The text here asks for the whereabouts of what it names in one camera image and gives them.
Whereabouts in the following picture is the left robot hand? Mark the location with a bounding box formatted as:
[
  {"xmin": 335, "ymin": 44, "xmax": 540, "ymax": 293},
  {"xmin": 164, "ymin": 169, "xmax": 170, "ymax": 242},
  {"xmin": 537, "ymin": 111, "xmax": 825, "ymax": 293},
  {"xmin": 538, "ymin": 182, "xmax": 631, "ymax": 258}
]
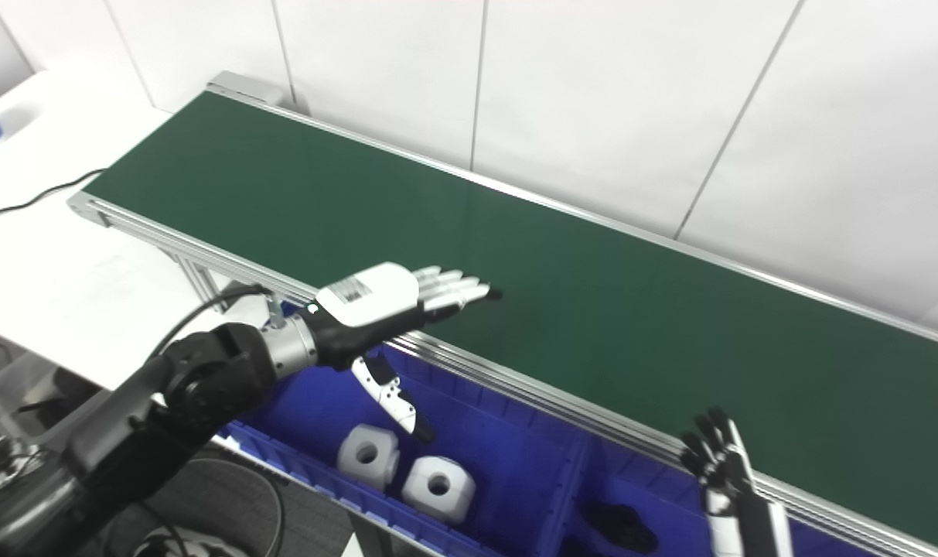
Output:
[{"xmin": 306, "ymin": 261, "xmax": 504, "ymax": 443}]

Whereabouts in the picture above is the white plastic block with hole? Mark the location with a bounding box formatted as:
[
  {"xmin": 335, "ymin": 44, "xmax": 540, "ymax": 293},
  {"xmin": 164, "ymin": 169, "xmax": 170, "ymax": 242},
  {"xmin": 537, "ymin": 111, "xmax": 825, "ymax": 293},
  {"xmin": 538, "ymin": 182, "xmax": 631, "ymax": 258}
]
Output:
[
  {"xmin": 401, "ymin": 456, "xmax": 476, "ymax": 525},
  {"xmin": 337, "ymin": 424, "xmax": 401, "ymax": 491}
]

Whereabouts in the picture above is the aluminium conveyor leg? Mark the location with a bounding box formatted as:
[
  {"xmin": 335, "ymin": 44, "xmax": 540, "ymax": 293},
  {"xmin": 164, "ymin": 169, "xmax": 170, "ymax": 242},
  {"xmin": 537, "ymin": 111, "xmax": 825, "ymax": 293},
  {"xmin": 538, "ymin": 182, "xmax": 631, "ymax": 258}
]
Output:
[{"xmin": 171, "ymin": 251, "xmax": 241, "ymax": 314}]

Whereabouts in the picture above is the blue plastic bin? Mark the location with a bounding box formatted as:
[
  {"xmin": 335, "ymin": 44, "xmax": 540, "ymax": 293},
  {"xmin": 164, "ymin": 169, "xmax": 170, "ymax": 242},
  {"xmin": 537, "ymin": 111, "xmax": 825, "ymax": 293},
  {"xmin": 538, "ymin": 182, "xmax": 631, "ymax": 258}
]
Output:
[
  {"xmin": 538, "ymin": 433, "xmax": 887, "ymax": 557},
  {"xmin": 221, "ymin": 340, "xmax": 593, "ymax": 557}
]

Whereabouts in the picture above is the green conveyor belt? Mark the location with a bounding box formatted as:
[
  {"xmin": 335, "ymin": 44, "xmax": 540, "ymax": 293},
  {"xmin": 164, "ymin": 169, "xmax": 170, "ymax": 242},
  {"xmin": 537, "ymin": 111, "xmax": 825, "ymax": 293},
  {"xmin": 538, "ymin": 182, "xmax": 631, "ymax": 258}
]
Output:
[
  {"xmin": 67, "ymin": 71, "xmax": 938, "ymax": 557},
  {"xmin": 82, "ymin": 91, "xmax": 938, "ymax": 554}
]

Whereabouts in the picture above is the clear plastic box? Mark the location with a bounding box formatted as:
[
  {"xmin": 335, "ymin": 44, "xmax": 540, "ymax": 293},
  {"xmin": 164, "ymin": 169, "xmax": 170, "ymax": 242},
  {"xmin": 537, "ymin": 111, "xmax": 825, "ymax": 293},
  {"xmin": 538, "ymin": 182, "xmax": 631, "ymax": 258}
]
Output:
[{"xmin": 0, "ymin": 352, "xmax": 106, "ymax": 457}]

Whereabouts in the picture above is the black plastic part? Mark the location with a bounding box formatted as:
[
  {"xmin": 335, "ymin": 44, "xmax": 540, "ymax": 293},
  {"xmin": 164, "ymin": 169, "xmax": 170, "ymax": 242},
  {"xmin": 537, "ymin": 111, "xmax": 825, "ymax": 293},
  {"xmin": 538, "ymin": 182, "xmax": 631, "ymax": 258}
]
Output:
[{"xmin": 585, "ymin": 501, "xmax": 659, "ymax": 555}]

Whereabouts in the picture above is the black power cable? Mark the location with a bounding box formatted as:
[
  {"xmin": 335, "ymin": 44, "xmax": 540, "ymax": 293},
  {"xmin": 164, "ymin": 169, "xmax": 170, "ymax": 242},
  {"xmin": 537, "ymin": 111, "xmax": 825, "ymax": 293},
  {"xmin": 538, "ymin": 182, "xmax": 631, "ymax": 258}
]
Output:
[{"xmin": 0, "ymin": 167, "xmax": 110, "ymax": 225}]

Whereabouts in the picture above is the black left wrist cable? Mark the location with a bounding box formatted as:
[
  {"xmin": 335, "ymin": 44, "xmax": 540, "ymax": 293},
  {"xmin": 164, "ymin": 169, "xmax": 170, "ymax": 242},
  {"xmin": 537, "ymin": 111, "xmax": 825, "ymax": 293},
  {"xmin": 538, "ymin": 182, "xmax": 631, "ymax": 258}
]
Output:
[{"xmin": 148, "ymin": 283, "xmax": 288, "ymax": 364}]

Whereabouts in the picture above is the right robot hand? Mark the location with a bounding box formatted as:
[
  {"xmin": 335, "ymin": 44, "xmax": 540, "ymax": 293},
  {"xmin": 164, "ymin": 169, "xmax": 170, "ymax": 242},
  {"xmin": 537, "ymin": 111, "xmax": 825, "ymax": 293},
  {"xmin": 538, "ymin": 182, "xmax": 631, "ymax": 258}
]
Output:
[{"xmin": 679, "ymin": 408, "xmax": 794, "ymax": 557}]

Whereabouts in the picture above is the grey conveyor end housing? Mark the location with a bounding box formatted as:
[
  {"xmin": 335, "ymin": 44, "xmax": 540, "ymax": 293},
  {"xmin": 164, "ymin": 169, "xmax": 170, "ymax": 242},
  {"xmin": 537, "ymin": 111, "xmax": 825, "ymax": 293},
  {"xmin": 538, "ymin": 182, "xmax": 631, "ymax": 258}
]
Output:
[{"xmin": 206, "ymin": 71, "xmax": 284, "ymax": 108}]

